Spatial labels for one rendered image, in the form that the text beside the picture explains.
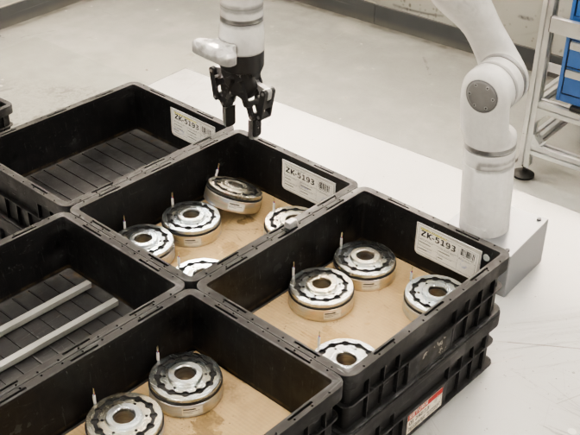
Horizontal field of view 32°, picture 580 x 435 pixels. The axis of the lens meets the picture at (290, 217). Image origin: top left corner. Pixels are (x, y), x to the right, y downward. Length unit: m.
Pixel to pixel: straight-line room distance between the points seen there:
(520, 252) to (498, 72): 0.35
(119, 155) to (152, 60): 2.48
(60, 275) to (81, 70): 2.80
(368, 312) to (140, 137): 0.71
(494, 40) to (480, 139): 0.17
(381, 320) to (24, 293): 0.57
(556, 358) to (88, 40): 3.35
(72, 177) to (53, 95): 2.28
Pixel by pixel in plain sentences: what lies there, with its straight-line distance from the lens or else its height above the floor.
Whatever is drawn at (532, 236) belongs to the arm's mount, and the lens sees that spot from 1.89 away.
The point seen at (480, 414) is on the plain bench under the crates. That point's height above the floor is 0.70.
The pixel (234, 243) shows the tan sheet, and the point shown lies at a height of 0.83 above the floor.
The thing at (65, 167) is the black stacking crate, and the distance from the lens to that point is 1.99.
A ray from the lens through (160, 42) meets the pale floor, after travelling 4.67.
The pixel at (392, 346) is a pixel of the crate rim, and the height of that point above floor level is 0.93.
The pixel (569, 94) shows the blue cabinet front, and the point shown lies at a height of 0.35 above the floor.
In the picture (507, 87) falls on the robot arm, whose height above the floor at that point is 1.10.
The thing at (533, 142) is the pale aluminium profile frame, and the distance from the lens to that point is 3.61.
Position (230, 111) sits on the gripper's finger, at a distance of 1.74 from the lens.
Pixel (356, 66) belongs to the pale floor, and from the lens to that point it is 4.43.
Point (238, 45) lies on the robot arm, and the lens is 1.62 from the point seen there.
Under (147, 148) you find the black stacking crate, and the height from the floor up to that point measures 0.83.
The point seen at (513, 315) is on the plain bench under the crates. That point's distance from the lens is 1.84.
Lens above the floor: 1.81
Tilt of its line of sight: 33 degrees down
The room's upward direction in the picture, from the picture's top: 1 degrees clockwise
